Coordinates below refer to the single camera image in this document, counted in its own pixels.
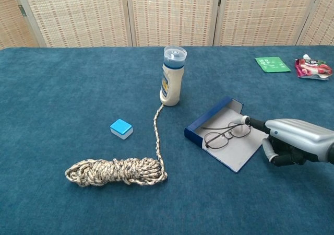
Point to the blue carpet floor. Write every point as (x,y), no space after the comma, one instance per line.
(78,88)

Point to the small blue and white box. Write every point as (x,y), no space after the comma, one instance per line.
(120,127)

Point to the blue glasses case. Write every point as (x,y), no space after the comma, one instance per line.
(235,154)

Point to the green flat packet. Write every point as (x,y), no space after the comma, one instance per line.
(272,64)

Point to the green metal screen hinge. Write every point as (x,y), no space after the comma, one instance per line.
(22,11)

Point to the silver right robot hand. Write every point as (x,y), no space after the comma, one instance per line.
(297,135)

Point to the black-framed eyeglasses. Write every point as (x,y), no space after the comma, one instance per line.
(216,141)

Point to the cream bottle with clear cap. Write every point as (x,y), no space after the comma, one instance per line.
(171,86)

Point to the red drink pouch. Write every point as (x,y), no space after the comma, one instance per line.
(310,69)

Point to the bamboo folding screen panel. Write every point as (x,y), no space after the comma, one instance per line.
(78,15)
(323,28)
(261,15)
(10,23)
(172,15)

